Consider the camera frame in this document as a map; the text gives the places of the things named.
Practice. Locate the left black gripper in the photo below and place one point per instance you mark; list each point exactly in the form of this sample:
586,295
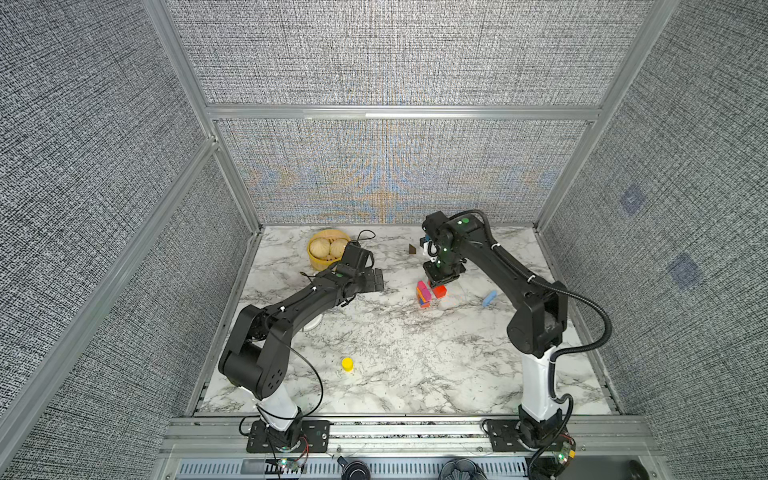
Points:
370,285

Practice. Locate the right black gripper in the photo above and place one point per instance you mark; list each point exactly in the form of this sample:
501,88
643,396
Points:
437,279

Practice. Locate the red rectangular block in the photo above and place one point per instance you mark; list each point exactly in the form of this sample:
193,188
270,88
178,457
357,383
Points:
440,291

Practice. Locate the purple magenta cube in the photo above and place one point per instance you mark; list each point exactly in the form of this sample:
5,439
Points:
424,292

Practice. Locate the light blue rectangular block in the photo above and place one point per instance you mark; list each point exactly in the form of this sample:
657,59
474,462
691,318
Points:
489,298

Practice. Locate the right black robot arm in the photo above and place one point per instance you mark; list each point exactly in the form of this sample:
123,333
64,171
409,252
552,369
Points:
537,325

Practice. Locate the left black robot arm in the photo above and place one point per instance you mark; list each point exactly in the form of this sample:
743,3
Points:
257,352

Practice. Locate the yellow cylinder block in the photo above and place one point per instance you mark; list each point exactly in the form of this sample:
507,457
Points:
347,364

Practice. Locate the right cream bun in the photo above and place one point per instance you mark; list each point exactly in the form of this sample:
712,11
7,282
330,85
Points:
337,248

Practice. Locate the cream bun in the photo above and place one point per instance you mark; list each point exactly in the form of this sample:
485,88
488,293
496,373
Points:
319,248
337,248

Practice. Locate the yellow bamboo steamer basket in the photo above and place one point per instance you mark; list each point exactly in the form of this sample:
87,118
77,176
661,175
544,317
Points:
331,234

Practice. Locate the left cream bun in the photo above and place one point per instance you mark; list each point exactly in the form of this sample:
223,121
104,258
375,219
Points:
319,248

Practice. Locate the white alarm clock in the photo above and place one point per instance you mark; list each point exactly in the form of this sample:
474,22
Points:
314,323

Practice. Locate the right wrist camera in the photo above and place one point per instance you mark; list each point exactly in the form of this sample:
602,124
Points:
428,247

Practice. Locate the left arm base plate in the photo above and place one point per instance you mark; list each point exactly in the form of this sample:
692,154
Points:
306,437

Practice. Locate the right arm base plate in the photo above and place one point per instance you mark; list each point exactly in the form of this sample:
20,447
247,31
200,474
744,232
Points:
504,435

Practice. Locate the aluminium front rail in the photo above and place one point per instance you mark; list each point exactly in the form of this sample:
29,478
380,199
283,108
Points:
431,435

